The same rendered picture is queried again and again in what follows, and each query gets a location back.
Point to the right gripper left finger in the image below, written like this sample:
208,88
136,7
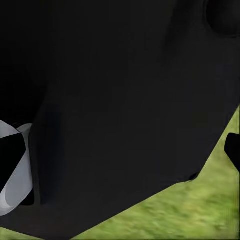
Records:
12,149

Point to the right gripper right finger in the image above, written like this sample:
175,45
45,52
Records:
232,148

